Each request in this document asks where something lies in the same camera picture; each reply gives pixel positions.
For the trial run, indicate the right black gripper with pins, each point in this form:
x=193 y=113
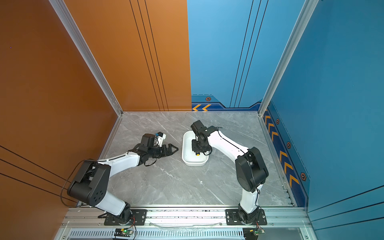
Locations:
x=194 y=148

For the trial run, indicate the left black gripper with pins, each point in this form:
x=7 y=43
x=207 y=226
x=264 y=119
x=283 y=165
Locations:
x=169 y=151

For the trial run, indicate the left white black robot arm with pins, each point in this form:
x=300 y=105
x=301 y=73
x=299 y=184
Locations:
x=90 y=184

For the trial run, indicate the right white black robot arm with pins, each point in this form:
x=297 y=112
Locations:
x=251 y=170

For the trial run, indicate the left green circuit board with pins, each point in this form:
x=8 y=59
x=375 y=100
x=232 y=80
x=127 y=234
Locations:
x=124 y=233

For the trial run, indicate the green circuit board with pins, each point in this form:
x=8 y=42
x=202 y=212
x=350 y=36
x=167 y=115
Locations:
x=252 y=233
x=124 y=233

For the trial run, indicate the right green circuit board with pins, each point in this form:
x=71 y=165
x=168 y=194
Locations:
x=252 y=233

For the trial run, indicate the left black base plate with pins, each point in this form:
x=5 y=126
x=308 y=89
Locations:
x=127 y=218

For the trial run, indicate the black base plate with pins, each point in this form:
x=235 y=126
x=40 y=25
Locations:
x=127 y=218
x=240 y=217

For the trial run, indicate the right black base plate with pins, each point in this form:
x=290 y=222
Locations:
x=240 y=217

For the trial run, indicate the front aluminium rail frame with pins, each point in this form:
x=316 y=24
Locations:
x=187 y=223

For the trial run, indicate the right aluminium corner post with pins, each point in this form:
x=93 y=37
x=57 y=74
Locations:
x=292 y=43

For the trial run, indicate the aluminium corner post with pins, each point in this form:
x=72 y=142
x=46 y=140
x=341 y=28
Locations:
x=292 y=43
x=74 y=32

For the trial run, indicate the left aluminium corner post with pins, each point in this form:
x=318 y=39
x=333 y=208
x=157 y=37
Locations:
x=74 y=32

